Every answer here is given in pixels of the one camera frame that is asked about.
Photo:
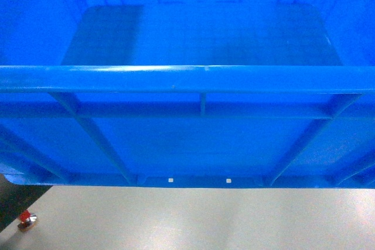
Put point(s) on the large blue plastic crate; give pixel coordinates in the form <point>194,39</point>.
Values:
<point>188,93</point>

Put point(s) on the red caster foot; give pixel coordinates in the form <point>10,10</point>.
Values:
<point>27,221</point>

